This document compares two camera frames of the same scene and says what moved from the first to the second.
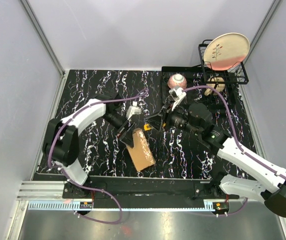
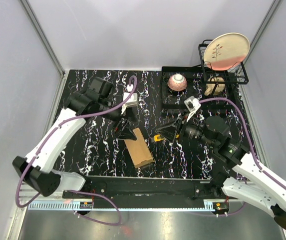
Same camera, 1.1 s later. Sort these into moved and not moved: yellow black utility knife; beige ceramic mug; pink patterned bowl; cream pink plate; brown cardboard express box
Moved: yellow black utility knife; brown cardboard express box
Not moved: beige ceramic mug; pink patterned bowl; cream pink plate
